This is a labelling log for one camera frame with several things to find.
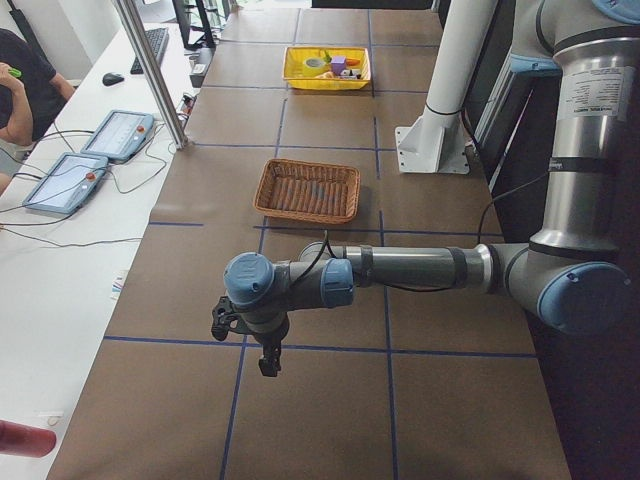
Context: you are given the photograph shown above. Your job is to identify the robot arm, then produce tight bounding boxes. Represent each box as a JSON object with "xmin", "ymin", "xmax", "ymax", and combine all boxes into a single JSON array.
[{"xmin": 211, "ymin": 1, "xmax": 639, "ymax": 377}]

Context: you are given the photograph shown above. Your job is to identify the far teach pendant tablet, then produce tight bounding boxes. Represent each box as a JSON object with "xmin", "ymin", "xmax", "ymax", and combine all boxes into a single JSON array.
[{"xmin": 80, "ymin": 110, "xmax": 154, "ymax": 164}]

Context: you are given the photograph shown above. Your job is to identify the seated person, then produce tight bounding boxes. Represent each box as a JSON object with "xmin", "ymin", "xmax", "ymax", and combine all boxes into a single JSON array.
[{"xmin": 0, "ymin": 28, "xmax": 76, "ymax": 194}]

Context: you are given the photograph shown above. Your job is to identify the brown wicker basket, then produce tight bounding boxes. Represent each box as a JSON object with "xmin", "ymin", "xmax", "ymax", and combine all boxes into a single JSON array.
[{"xmin": 253, "ymin": 158, "xmax": 361, "ymax": 224}]

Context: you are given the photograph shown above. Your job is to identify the red cylinder object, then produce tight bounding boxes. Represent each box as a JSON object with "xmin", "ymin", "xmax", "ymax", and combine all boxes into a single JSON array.
[{"xmin": 0, "ymin": 420, "xmax": 57, "ymax": 458}]

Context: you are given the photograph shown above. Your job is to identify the near teach pendant tablet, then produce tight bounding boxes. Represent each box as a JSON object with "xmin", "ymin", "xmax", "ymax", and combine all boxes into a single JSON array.
[{"xmin": 22, "ymin": 153, "xmax": 109, "ymax": 215}]

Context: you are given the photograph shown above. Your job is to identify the toy croissant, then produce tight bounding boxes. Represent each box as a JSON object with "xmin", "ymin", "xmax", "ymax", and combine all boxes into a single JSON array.
[{"xmin": 315, "ymin": 71, "xmax": 339, "ymax": 79}]

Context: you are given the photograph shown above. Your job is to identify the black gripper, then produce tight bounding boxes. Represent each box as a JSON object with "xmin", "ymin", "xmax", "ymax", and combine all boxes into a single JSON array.
[{"xmin": 249, "ymin": 319, "xmax": 290, "ymax": 378}]

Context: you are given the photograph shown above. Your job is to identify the yellow tape roll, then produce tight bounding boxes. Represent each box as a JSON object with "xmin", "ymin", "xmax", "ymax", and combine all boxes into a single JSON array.
[{"xmin": 302, "ymin": 57, "xmax": 327, "ymax": 78}]

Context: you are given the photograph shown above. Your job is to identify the black computer mouse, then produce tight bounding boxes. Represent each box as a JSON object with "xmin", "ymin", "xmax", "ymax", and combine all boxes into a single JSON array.
[{"xmin": 102, "ymin": 72, "xmax": 125, "ymax": 86}]

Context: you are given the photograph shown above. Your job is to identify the black keyboard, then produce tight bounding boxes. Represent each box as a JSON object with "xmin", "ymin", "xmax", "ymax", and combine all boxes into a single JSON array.
[{"xmin": 130, "ymin": 27, "xmax": 170, "ymax": 75}]

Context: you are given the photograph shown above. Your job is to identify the aluminium frame post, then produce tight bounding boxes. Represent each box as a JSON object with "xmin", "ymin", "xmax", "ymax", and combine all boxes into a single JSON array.
[{"xmin": 115, "ymin": 0, "xmax": 189, "ymax": 150}]

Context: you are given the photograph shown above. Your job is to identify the purple cube block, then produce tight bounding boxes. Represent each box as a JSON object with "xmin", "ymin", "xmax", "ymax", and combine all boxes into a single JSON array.
[{"xmin": 329, "ymin": 55, "xmax": 347, "ymax": 76}]

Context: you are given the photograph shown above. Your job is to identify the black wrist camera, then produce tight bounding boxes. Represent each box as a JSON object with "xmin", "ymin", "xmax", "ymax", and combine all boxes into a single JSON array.
[{"xmin": 211, "ymin": 296, "xmax": 238, "ymax": 342}]

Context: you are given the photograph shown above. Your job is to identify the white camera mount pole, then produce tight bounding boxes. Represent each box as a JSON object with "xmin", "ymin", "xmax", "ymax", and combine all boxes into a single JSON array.
[{"xmin": 395, "ymin": 1, "xmax": 473, "ymax": 174}]

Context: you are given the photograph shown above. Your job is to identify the yellow woven basket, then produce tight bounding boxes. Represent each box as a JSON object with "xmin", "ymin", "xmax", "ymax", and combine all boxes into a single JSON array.
[{"xmin": 283, "ymin": 46, "xmax": 371, "ymax": 91}]

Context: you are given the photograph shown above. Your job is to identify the teach pendant tablet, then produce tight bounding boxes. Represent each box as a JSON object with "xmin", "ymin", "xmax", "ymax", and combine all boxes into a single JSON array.
[
  {"xmin": 22, "ymin": 153, "xmax": 109, "ymax": 215},
  {"xmin": 80, "ymin": 110, "xmax": 154, "ymax": 164}
]

